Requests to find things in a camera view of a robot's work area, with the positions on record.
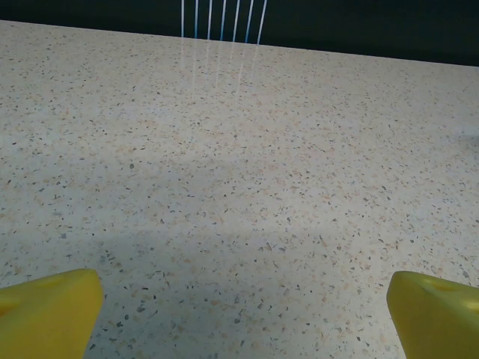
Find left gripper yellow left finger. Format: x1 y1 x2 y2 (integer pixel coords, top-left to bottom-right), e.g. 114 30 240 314
0 268 104 359

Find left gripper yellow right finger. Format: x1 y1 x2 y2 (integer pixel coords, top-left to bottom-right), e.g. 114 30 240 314
385 271 479 359

